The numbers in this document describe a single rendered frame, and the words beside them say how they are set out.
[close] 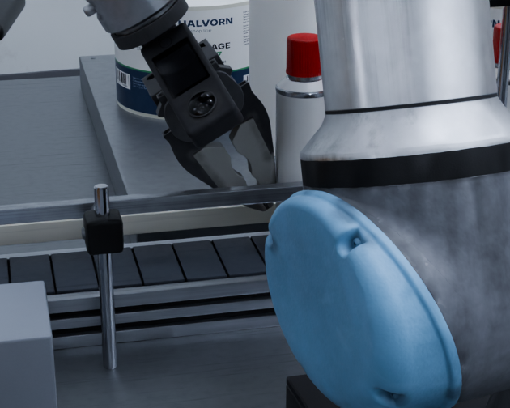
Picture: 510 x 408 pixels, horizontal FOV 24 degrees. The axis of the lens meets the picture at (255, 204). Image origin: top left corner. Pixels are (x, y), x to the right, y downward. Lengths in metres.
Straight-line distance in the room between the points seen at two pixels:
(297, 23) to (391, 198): 0.77
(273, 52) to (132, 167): 0.20
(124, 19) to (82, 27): 3.85
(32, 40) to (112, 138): 3.41
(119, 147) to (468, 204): 0.89
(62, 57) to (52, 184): 3.43
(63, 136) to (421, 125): 1.10
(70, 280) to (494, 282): 0.58
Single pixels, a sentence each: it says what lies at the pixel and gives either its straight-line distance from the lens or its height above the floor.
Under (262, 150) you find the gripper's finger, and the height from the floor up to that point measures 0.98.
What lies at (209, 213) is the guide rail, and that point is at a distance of 1.12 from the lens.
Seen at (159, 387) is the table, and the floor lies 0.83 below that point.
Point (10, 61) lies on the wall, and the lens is 4.84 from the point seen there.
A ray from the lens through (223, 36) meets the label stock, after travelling 1.48.
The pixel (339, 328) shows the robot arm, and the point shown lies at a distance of 0.56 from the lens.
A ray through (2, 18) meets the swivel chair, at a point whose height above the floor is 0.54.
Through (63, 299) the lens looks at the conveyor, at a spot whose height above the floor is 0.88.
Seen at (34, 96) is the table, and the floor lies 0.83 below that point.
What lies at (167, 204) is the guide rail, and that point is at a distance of 1.02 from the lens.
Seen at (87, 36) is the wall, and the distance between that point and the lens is 4.86.
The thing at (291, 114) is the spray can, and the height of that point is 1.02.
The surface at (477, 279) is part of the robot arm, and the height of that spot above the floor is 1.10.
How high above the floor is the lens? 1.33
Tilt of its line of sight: 22 degrees down
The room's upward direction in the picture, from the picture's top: straight up
